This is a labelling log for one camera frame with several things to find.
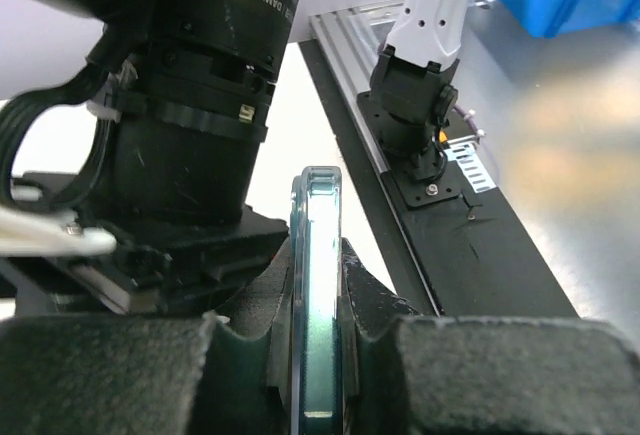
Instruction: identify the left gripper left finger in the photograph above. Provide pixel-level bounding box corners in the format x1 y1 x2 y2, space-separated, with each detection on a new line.
1 243 293 434

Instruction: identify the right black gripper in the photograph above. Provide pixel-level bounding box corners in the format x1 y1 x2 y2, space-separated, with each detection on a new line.
1 169 288 315

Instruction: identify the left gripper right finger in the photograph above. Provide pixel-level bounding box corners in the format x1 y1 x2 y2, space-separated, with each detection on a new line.
342 243 639 434

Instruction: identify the black smartphone clear case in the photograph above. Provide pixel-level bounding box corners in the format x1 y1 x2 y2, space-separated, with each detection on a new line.
290 166 343 434

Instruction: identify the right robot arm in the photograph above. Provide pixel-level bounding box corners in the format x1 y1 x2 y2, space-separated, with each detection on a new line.
1 0 299 313

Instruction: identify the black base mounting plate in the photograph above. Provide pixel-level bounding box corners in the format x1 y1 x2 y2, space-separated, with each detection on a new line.
300 41 577 318

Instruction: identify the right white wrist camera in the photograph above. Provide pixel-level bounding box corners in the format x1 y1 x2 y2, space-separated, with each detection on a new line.
1 207 117 257

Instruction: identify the right white cable duct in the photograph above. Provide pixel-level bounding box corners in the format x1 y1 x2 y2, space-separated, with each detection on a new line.
445 137 498 194

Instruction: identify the aluminium front rail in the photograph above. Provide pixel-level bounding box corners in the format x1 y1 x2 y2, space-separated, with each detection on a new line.
309 0 404 174

